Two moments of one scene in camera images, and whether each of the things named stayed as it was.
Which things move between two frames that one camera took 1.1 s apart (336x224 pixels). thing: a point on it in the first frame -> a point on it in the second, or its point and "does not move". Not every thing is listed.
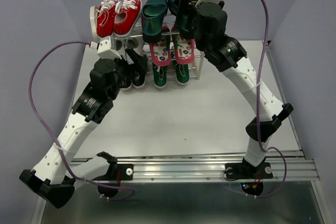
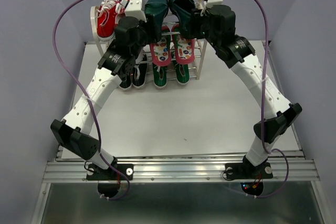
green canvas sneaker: [182, 74] does not move
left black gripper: [140, 62] -> [149, 27]
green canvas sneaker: [160, 76] does not move
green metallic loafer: [184, 9] does not move
